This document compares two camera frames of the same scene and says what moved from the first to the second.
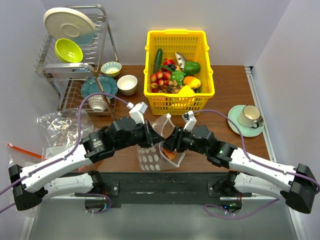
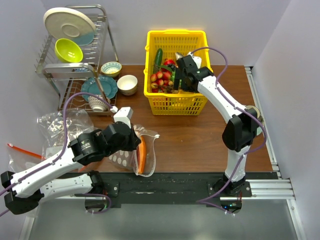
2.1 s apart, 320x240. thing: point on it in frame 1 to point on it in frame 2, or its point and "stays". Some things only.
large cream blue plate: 66,23 stays
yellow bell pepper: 186,90 stays
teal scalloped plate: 91,85 stays
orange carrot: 169,154 to 141,154
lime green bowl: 67,51 stays
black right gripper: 174,140 to 178,77
